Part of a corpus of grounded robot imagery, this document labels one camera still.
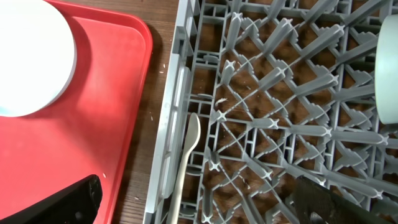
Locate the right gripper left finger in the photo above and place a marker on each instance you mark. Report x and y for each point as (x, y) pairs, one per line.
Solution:
(78, 203)

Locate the white plastic spoon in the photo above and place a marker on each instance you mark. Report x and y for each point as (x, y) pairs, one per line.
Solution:
(191, 140)

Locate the mint green bowl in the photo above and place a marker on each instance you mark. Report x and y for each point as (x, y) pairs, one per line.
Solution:
(386, 71)

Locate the grey dishwasher rack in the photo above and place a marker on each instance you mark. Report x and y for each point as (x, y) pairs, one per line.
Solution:
(282, 89)

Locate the red serving tray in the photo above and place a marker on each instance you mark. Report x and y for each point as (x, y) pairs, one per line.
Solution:
(88, 129)

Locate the light blue plate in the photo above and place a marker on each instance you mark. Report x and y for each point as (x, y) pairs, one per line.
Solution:
(38, 56)

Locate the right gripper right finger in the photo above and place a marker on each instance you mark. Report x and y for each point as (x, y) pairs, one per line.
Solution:
(315, 204)

